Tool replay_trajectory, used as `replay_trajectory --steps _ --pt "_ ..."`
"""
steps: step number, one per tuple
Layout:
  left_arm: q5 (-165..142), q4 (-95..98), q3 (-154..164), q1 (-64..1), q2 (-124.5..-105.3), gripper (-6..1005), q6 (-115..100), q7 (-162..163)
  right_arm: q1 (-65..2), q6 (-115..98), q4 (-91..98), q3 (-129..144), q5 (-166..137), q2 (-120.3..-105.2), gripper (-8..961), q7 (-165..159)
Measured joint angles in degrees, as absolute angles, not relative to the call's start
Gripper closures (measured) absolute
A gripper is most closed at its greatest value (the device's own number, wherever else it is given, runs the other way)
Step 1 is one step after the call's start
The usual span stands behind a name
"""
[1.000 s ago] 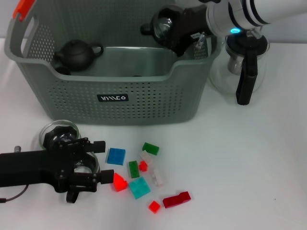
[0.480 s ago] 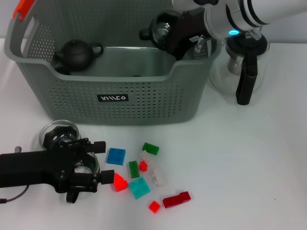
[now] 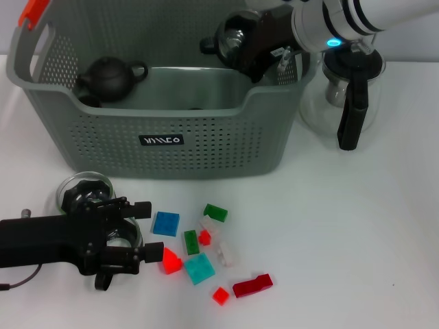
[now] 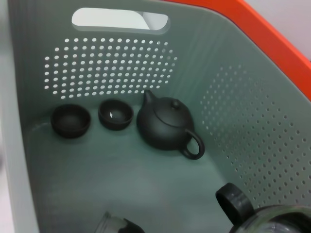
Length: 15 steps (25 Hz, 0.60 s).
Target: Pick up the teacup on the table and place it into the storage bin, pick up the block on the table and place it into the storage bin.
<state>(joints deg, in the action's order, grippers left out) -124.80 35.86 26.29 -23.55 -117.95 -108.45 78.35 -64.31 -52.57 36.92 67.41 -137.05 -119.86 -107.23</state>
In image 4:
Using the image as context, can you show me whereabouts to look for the grey perforated storage bin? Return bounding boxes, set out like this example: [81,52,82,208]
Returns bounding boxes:
[4,0,311,233]

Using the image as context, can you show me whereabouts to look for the black clay teapot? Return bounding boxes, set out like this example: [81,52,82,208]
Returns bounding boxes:
[136,89,206,161]

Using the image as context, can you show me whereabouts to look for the small black clay cup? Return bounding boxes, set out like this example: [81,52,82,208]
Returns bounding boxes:
[98,99,135,132]
[50,103,92,139]

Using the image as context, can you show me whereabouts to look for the orange bin carry handle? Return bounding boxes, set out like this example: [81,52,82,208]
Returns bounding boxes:
[227,0,311,101]

